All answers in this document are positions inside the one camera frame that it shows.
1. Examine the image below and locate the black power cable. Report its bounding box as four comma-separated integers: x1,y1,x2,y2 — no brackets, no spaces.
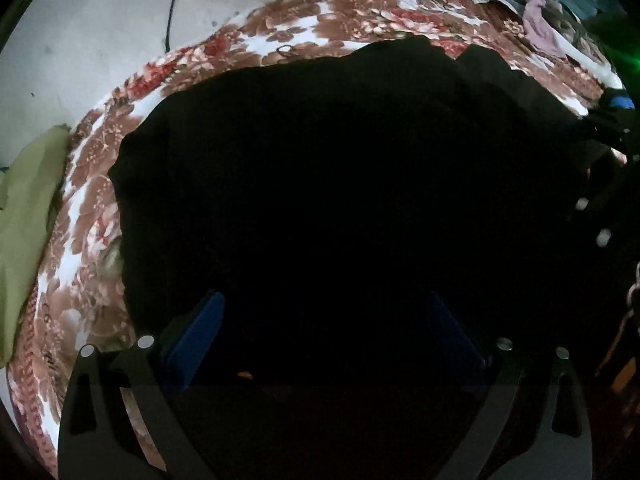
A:
165,0,181,53

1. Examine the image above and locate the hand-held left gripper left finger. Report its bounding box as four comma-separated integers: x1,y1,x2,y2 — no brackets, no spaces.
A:
57,290,226,480

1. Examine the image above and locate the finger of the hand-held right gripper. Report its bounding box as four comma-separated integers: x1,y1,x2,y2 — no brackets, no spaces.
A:
582,87,640,153
567,152,640,271

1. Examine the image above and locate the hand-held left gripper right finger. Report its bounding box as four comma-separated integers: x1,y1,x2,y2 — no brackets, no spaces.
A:
427,290,593,480

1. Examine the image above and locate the black hoodie with orange print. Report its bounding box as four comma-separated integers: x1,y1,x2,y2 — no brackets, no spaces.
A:
107,37,621,480

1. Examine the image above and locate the pile of clothes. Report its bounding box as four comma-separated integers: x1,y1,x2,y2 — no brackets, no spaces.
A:
505,0,623,78

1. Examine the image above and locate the green cloth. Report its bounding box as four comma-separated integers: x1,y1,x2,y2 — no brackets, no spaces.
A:
0,125,71,368

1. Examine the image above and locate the pink cloth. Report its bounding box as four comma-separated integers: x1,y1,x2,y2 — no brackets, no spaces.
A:
522,0,566,58

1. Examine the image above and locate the floral blanket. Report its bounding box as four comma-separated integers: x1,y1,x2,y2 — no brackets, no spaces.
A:
7,0,628,480

